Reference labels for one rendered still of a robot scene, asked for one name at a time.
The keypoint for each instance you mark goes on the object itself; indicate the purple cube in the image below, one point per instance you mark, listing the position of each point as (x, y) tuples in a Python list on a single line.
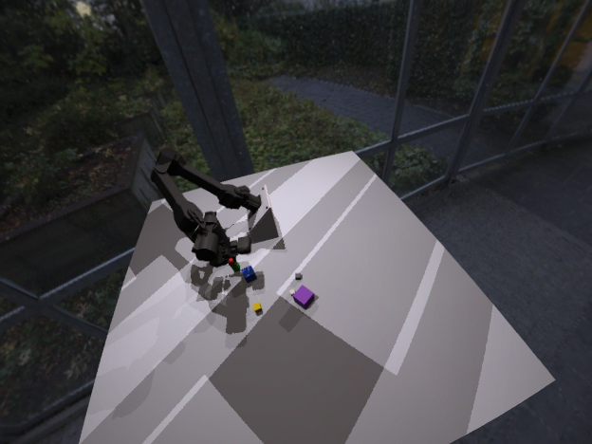
[(304, 297)]

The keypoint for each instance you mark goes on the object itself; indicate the blue block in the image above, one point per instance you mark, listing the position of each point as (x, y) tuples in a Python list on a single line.
[(249, 274)]

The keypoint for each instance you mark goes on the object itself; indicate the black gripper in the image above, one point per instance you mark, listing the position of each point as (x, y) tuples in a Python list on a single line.
[(242, 247)]

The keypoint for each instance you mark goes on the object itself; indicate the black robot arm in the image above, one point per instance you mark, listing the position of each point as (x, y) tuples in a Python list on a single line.
[(187, 216)]

